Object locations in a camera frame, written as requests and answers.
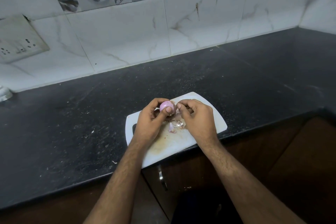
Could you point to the white plastic cutting board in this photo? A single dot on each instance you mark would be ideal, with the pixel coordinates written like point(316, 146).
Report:
point(173, 142)

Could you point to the white scalloped ceramic cup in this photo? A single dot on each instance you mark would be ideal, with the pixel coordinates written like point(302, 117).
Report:
point(4, 94)

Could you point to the onion peel scraps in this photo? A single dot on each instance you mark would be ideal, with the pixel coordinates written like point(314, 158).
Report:
point(176, 126)

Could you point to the person's right hand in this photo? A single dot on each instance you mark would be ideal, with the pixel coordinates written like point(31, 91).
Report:
point(199, 124)

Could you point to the person's left hand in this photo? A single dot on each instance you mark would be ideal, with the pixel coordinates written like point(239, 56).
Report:
point(149, 126)

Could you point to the white wall socket plate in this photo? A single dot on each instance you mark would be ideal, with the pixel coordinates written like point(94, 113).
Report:
point(18, 40)

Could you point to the small pink onion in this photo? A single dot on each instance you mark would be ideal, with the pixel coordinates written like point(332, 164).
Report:
point(166, 106)

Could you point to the person's dark trousers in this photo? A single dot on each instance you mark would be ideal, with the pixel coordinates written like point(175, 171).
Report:
point(207, 208)

